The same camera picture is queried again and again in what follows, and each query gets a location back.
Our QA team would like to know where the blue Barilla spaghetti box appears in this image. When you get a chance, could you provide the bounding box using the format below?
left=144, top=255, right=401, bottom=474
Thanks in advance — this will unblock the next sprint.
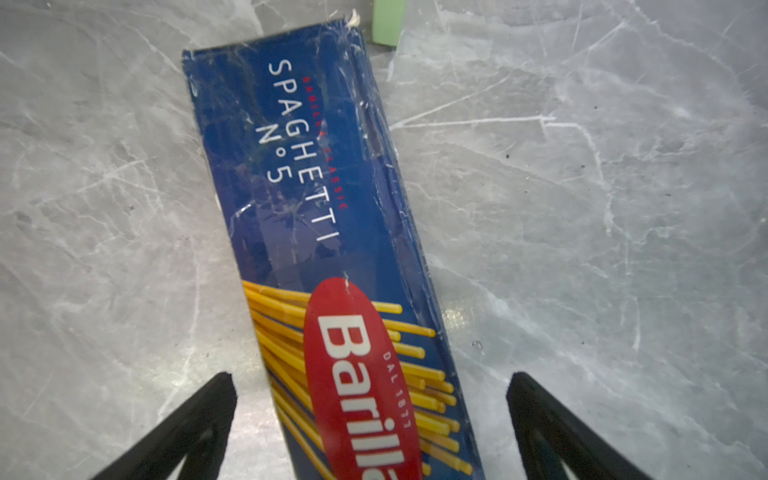
left=182, top=20, right=484, bottom=479

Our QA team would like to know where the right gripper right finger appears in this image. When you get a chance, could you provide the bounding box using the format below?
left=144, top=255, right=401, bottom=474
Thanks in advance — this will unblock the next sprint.
left=506, top=372, right=650, bottom=480

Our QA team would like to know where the green two-tier shelf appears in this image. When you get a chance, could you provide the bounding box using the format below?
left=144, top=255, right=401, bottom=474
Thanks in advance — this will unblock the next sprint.
left=372, top=0, right=406, bottom=48

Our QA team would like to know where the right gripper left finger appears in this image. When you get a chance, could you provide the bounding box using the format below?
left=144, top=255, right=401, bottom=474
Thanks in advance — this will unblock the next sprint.
left=95, top=372, right=237, bottom=479

